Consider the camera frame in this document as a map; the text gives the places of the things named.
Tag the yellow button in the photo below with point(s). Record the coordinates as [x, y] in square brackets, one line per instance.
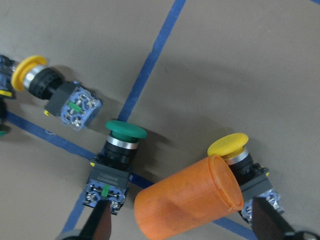
[253, 178]
[75, 105]

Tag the green button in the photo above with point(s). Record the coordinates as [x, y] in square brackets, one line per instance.
[111, 170]
[6, 89]

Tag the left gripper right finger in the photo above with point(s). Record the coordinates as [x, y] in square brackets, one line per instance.
[268, 224]

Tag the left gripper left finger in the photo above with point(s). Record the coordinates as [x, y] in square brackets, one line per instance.
[99, 224]

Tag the plain orange cylinder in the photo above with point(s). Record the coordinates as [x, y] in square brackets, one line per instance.
[199, 194]

